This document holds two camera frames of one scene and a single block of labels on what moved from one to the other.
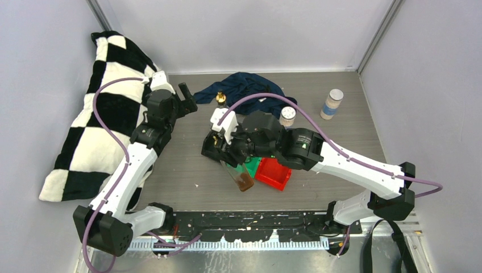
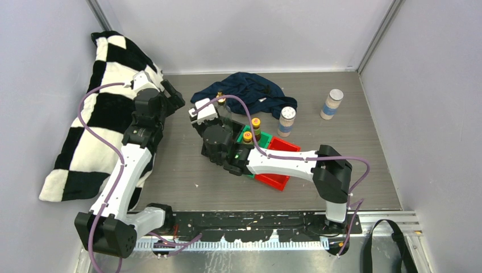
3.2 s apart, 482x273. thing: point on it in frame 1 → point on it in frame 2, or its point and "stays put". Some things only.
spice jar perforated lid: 287,116 stays put
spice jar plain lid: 332,104 stays put
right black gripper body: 241,147 → 202,127
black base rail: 261,226 stays put
